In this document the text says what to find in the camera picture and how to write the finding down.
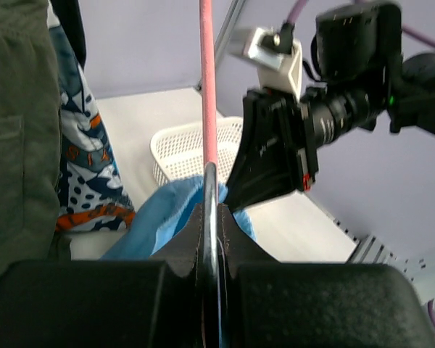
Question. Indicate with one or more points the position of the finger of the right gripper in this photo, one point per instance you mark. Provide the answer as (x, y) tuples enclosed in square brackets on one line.
[(263, 164)]

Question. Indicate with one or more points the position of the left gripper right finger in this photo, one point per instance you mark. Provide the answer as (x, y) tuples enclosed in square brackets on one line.
[(234, 249)]

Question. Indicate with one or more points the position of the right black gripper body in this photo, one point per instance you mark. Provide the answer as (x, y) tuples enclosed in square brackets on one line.
[(317, 119)]

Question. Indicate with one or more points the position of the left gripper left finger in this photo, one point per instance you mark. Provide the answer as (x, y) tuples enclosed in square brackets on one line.
[(177, 322)]

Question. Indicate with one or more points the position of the light blue shorts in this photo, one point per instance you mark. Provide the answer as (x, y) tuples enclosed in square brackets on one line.
[(134, 305)]

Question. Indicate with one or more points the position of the pink hanger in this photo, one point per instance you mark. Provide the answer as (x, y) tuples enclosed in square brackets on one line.
[(210, 150)]

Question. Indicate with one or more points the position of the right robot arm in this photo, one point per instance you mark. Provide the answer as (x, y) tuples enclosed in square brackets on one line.
[(356, 72)]

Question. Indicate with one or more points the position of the patterned colourful shorts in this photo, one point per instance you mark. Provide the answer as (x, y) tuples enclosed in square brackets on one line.
[(91, 194)]

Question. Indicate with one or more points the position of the olive green shorts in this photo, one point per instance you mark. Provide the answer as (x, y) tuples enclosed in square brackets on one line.
[(30, 132)]

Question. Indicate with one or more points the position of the dark grey shorts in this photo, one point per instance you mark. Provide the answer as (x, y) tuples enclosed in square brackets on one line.
[(69, 15)]

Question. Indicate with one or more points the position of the white perforated plastic basket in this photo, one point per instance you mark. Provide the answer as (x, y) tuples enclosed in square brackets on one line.
[(178, 151)]

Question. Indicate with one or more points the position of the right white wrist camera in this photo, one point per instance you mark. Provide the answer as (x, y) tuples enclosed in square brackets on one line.
[(278, 71)]

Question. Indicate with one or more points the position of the aluminium mounting rail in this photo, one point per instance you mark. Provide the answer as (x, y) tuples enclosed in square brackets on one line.
[(371, 250)]

